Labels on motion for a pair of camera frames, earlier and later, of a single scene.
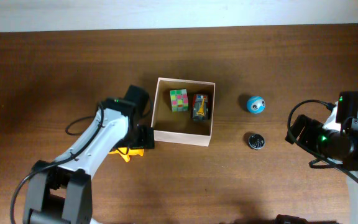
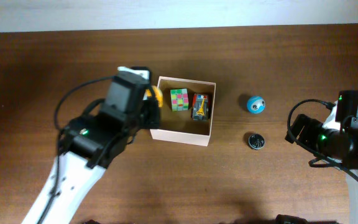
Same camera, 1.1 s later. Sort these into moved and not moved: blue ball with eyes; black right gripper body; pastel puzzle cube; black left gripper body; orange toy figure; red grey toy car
Moved: black left gripper body; orange toy figure
Not moved: red grey toy car; blue ball with eyes; pastel puzzle cube; black right gripper body
